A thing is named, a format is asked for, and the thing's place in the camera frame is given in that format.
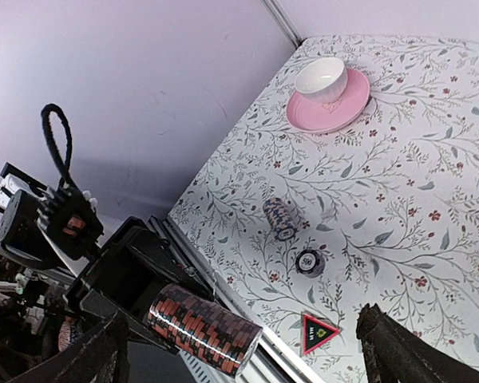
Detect left aluminium frame post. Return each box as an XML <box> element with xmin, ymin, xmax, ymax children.
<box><xmin>261</xmin><ymin>0</ymin><xmax>303</xmax><ymax>49</ymax></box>

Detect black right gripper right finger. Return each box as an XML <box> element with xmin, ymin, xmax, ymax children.
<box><xmin>356</xmin><ymin>304</ymin><xmax>479</xmax><ymax>383</ymax></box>

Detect floral table mat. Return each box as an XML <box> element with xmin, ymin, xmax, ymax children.
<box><xmin>168</xmin><ymin>35</ymin><xmax>479</xmax><ymax>382</ymax></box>

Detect white ceramic bowl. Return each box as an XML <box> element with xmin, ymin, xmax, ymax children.
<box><xmin>295</xmin><ymin>57</ymin><xmax>348</xmax><ymax>104</ymax></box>

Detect pink saucer plate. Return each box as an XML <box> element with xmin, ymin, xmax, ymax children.
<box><xmin>286</xmin><ymin>69</ymin><xmax>370</xmax><ymax>133</ymax></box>

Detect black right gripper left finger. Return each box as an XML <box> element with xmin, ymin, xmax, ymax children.
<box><xmin>11</xmin><ymin>313</ymin><xmax>129</xmax><ymax>382</ymax></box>

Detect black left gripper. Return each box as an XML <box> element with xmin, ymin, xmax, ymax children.
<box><xmin>38</xmin><ymin>187</ymin><xmax>103</xmax><ymax>261</ymax></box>

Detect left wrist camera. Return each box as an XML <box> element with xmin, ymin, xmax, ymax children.
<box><xmin>0</xmin><ymin>162</ymin><xmax>47</xmax><ymax>214</ymax></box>

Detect grey orange chip stack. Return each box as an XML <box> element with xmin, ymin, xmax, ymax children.
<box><xmin>263</xmin><ymin>197</ymin><xmax>297</xmax><ymax>241</ymax></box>

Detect black red triangle button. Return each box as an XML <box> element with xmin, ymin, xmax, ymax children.
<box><xmin>300</xmin><ymin>312</ymin><xmax>341</xmax><ymax>356</ymax></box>

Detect metal front rail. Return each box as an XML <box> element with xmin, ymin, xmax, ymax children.
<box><xmin>148</xmin><ymin>216</ymin><xmax>323</xmax><ymax>383</ymax></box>

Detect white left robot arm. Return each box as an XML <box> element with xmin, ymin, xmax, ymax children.
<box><xmin>37</xmin><ymin>187</ymin><xmax>212</xmax><ymax>353</ymax></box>

